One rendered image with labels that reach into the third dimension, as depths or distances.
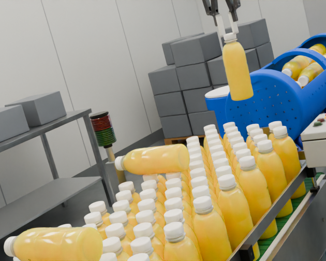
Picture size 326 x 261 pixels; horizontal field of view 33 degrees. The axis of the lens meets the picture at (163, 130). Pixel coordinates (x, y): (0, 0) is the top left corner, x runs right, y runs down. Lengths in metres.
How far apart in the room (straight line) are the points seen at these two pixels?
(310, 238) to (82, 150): 4.55
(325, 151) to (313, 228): 0.22
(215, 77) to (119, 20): 1.53
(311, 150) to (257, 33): 4.56
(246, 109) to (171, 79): 4.16
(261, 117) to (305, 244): 0.56
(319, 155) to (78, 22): 4.86
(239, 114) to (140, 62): 4.93
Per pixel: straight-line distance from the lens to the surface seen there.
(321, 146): 1.54
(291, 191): 1.53
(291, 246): 1.46
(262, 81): 1.91
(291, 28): 7.55
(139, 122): 6.68
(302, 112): 1.90
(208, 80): 5.82
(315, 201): 1.65
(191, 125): 6.10
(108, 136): 1.73
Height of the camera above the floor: 1.50
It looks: 11 degrees down
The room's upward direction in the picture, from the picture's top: 15 degrees counter-clockwise
